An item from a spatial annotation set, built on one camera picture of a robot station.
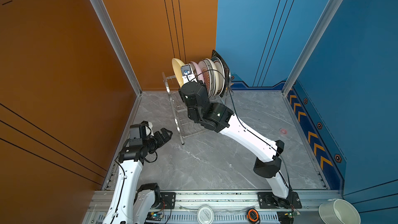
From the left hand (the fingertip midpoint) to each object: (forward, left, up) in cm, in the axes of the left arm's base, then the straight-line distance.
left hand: (166, 135), depth 78 cm
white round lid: (-32, -20, -10) cm, 39 cm away
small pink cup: (+12, -70, -15) cm, 73 cm away
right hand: (+11, -13, +29) cm, 33 cm away
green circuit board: (-32, +3, -17) cm, 37 cm away
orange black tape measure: (-32, -41, -12) cm, 53 cm away
